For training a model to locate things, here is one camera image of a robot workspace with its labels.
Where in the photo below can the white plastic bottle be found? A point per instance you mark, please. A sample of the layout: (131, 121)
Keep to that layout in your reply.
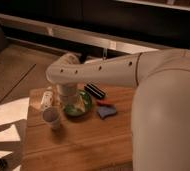
(47, 99)

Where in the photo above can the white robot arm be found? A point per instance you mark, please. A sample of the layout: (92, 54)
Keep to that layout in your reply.
(160, 116)

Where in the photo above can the red flat object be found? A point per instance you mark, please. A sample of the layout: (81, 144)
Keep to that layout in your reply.
(103, 103)

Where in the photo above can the white paper sheets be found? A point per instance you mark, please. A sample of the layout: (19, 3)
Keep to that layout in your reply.
(13, 117)

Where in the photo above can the metal rail shelf edge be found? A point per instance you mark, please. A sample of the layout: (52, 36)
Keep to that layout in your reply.
(77, 35)

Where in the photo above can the white paper cup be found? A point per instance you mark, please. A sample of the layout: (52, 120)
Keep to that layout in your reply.
(52, 118)

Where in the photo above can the small black round object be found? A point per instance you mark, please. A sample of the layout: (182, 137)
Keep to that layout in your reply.
(3, 163)

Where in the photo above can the green ceramic bowl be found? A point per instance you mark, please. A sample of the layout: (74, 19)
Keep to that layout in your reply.
(77, 105)

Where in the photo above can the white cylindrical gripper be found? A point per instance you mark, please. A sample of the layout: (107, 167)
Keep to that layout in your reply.
(67, 94)

